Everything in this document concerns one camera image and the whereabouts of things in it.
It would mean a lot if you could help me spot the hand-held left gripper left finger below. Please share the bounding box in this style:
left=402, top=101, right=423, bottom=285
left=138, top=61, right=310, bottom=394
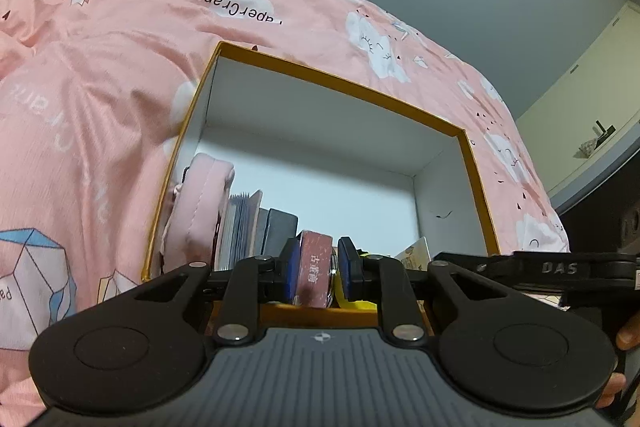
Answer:
left=134, top=237, right=302, bottom=344

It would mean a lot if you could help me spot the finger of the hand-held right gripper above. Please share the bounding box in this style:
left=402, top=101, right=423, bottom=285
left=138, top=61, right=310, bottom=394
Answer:
left=434, top=251, right=516, bottom=280

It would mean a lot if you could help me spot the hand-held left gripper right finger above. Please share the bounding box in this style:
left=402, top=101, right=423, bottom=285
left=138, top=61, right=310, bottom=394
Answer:
left=338, top=237, right=505, bottom=343

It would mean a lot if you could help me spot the small maroon box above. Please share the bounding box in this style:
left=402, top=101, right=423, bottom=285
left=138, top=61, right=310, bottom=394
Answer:
left=297, top=231, right=335, bottom=308

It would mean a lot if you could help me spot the orange cardboard box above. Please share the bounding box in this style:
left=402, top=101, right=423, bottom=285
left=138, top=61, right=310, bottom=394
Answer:
left=141, top=41, right=501, bottom=333

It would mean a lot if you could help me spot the person's right hand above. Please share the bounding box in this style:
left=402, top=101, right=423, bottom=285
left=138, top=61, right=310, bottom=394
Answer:
left=597, top=311, right=640, bottom=410

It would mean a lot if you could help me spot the yellow item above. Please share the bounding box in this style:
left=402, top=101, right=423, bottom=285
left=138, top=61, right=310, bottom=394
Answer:
left=334, top=251, right=378, bottom=312

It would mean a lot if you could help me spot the small black box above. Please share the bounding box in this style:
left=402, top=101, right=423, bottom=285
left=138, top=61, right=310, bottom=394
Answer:
left=260, top=208, right=299, bottom=258

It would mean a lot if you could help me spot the dark cabinet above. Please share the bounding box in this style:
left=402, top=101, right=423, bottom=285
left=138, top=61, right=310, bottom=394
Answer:
left=550, top=152, right=640, bottom=258

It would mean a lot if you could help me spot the illustrated beige card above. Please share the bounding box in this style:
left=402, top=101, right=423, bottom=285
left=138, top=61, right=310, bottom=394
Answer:
left=394, top=237, right=432, bottom=272

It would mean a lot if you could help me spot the grey card album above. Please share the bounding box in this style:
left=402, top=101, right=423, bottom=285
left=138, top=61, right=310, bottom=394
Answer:
left=215, top=189, right=264, bottom=272

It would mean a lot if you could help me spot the pink zipper pouch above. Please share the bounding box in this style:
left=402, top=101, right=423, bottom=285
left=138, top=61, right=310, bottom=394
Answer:
left=160, top=153, right=236, bottom=273

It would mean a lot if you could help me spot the cream door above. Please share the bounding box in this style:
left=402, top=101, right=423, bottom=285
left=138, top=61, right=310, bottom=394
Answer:
left=515, top=2, right=640, bottom=198

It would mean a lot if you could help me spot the pink printed blanket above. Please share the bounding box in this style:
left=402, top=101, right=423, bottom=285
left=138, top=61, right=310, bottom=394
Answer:
left=0, top=0, right=571, bottom=427

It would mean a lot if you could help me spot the door handle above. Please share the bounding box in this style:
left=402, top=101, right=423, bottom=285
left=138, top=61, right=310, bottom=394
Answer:
left=594, top=121, right=617, bottom=145

